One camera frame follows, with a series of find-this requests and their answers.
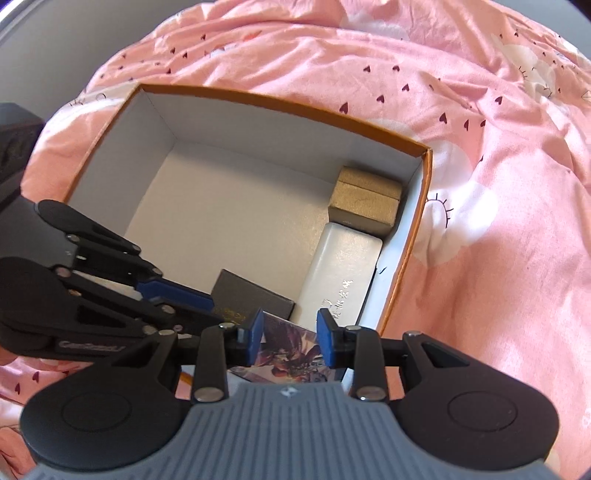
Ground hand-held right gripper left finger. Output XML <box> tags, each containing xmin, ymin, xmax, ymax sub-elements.
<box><xmin>107</xmin><ymin>310</ymin><xmax>265</xmax><ymax>404</ymax></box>

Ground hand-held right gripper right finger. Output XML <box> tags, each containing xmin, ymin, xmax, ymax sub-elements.
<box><xmin>316</xmin><ymin>308</ymin><xmax>481</xmax><ymax>401</ymax></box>

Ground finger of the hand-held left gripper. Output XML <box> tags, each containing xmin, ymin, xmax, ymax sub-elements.
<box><xmin>54</xmin><ymin>267</ymin><xmax>225</xmax><ymax>337</ymax></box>
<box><xmin>69</xmin><ymin>213</ymin><xmax>216</xmax><ymax>315</ymax></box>

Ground purple printed card box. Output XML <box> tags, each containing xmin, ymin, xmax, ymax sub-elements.
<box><xmin>228</xmin><ymin>311</ymin><xmax>347</xmax><ymax>385</ymax></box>

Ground dark grey gift box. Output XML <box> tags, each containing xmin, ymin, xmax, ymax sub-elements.
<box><xmin>210</xmin><ymin>268</ymin><xmax>296</xmax><ymax>325</ymax></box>

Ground long white box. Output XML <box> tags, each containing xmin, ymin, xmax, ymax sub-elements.
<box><xmin>295</xmin><ymin>222</ymin><xmax>384</xmax><ymax>331</ymax></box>

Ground orange cardboard box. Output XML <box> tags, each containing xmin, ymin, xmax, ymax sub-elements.
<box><xmin>62</xmin><ymin>83</ymin><xmax>435</xmax><ymax>389</ymax></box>

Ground small gold box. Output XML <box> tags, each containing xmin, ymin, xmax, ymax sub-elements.
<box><xmin>328</xmin><ymin>166</ymin><xmax>403</xmax><ymax>236</ymax></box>

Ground pink printed blanket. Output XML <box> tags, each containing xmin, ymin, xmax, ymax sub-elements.
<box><xmin>0</xmin><ymin>0</ymin><xmax>591</xmax><ymax>480</ymax></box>

